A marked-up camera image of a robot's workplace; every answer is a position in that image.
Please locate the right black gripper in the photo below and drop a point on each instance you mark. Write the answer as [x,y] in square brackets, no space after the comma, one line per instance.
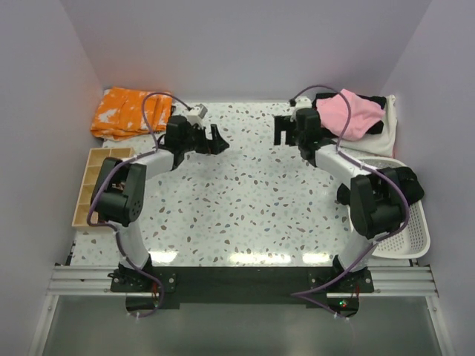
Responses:
[283,124]

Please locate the wooden compartment tray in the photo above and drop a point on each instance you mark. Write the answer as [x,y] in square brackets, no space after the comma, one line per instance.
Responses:
[95,159]

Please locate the orange white folded t-shirt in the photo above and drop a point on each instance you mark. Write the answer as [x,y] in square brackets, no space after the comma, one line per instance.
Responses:
[126,113]

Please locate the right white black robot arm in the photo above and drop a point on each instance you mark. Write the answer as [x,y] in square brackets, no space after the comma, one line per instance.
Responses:
[378,207]

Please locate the aluminium rail frame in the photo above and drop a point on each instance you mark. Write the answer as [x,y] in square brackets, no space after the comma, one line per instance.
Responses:
[88,270]

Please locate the black t-shirt in basket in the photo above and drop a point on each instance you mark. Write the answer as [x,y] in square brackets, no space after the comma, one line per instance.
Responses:
[408,181]

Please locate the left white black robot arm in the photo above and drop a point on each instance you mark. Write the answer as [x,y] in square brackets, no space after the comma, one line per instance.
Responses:
[118,197]

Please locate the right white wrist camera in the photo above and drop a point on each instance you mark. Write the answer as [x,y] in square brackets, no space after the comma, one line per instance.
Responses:
[299,102]

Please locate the white plastic laundry basket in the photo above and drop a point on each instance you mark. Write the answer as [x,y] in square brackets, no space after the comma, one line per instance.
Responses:
[412,243]

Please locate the pink t-shirt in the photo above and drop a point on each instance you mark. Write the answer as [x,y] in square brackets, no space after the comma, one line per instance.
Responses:
[352,113]

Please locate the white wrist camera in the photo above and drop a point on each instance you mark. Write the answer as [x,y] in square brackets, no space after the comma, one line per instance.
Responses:
[299,102]
[196,114]

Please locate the black folded t-shirt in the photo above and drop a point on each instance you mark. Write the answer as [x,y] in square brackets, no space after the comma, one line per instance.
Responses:
[376,128]

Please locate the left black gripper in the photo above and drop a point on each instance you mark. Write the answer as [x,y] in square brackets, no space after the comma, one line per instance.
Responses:
[215,146]

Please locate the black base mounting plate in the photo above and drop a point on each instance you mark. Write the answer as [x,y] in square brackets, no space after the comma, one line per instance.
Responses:
[171,287]

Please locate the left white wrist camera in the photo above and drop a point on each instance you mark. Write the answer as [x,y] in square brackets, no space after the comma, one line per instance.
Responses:
[196,114]

